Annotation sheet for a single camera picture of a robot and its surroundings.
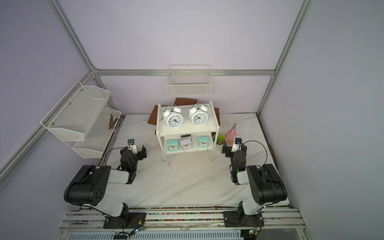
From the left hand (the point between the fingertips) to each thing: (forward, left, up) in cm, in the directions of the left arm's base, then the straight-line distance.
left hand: (135, 147), depth 94 cm
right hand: (+1, -63, +3) cm, 63 cm away
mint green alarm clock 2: (-5, -43, +14) cm, 45 cm away
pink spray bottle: (+4, -60, +7) cm, 61 cm away
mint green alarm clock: (-7, -27, +14) cm, 31 cm away
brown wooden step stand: (+18, -9, +7) cm, 22 cm away
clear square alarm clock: (-2, -34, +15) cm, 37 cm away
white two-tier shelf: (-8, -24, +26) cm, 37 cm away
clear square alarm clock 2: (-6, -33, +13) cm, 37 cm away
